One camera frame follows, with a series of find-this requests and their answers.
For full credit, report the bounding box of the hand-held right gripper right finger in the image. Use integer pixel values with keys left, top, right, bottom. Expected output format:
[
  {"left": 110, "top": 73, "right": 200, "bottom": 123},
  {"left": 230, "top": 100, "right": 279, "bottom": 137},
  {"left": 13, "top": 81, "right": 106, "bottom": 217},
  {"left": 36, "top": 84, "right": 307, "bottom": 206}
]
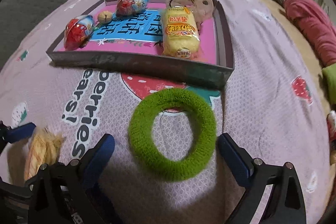
[{"left": 217, "top": 133, "right": 307, "bottom": 224}]

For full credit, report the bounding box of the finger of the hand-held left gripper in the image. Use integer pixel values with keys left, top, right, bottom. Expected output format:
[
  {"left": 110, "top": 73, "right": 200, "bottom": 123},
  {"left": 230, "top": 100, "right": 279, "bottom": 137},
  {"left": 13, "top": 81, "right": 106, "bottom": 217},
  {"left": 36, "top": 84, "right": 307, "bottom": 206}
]
[
  {"left": 0, "top": 180, "right": 34, "bottom": 199},
  {"left": 0, "top": 120, "right": 37, "bottom": 144}
]

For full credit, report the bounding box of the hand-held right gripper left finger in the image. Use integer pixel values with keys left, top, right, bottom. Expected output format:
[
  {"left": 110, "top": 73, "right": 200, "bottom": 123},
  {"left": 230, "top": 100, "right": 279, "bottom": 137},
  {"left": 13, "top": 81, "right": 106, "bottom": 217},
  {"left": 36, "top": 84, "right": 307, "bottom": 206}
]
[{"left": 25, "top": 133, "right": 116, "bottom": 224}]

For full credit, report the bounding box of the orange cake packet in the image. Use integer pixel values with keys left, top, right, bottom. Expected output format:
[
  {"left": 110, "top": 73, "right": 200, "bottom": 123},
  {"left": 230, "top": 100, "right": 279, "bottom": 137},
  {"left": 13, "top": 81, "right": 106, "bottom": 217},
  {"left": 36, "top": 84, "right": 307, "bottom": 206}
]
[{"left": 24, "top": 126, "right": 65, "bottom": 182}]

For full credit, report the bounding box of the green fuzzy scrunchie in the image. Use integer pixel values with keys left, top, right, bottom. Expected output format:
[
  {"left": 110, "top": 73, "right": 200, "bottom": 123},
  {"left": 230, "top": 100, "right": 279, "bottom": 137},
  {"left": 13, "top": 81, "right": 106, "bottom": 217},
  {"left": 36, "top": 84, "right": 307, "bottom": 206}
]
[{"left": 128, "top": 88, "right": 218, "bottom": 182}]

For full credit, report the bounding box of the shallow dark grey box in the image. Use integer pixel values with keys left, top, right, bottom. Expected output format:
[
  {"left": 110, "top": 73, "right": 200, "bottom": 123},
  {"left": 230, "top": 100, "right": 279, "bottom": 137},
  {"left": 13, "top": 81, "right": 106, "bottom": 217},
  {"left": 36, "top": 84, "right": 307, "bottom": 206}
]
[{"left": 46, "top": 0, "right": 235, "bottom": 89}]

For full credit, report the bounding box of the red snack packet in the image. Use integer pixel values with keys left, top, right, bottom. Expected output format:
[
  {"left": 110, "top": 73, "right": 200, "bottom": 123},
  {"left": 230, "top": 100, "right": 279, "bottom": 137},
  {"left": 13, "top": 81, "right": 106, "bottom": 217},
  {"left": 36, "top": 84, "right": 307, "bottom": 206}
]
[{"left": 64, "top": 15, "right": 95, "bottom": 51}]

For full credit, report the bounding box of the yellow cake packet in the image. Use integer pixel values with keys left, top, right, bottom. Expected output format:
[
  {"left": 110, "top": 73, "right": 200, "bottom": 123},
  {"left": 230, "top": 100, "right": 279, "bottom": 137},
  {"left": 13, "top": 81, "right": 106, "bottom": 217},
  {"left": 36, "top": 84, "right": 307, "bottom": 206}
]
[{"left": 161, "top": 6, "right": 200, "bottom": 58}]

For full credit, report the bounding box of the walnut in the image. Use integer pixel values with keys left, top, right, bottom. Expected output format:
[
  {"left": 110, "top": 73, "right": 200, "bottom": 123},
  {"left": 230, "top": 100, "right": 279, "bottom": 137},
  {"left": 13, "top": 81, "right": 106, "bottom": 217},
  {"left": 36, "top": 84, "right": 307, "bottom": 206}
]
[{"left": 97, "top": 11, "right": 113, "bottom": 24}]

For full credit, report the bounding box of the red egg toy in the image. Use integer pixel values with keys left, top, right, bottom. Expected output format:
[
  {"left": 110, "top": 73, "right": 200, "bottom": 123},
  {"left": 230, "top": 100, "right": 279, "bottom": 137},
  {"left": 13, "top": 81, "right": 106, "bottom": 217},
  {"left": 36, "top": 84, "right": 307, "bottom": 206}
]
[{"left": 116, "top": 0, "right": 151, "bottom": 17}]

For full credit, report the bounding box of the beige fabric scrunchie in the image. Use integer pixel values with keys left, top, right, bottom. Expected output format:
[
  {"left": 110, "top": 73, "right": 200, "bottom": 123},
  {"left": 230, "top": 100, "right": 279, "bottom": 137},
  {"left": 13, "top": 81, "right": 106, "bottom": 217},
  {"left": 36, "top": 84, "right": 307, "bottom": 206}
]
[{"left": 165, "top": 0, "right": 214, "bottom": 30}]

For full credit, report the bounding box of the pink strawberry printed blanket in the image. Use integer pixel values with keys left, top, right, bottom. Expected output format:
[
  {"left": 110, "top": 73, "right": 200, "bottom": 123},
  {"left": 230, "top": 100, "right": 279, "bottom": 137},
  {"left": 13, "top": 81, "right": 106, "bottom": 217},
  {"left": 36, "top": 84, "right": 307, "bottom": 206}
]
[{"left": 0, "top": 0, "right": 331, "bottom": 224}]

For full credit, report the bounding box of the small plush toy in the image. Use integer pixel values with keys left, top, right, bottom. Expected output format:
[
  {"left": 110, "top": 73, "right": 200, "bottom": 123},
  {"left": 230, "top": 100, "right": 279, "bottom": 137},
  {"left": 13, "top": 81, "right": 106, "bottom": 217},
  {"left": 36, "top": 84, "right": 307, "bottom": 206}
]
[{"left": 327, "top": 110, "right": 336, "bottom": 143}]

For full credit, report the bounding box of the pink book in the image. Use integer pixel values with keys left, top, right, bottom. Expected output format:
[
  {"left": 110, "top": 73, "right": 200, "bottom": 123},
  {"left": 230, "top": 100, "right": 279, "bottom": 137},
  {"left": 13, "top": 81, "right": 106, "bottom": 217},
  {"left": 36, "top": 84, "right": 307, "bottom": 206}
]
[{"left": 58, "top": 2, "right": 219, "bottom": 65}]

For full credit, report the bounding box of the green blanket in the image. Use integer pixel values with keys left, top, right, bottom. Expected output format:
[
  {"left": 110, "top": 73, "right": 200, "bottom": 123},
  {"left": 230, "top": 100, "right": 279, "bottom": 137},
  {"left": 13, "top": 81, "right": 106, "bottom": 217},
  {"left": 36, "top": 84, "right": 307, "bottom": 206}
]
[{"left": 322, "top": 64, "right": 336, "bottom": 88}]

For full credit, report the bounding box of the pink duvet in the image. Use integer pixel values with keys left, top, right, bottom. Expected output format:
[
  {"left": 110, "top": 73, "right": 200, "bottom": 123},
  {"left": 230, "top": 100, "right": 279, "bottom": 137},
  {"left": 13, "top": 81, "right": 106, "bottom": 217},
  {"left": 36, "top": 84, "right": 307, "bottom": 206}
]
[{"left": 283, "top": 0, "right": 336, "bottom": 67}]

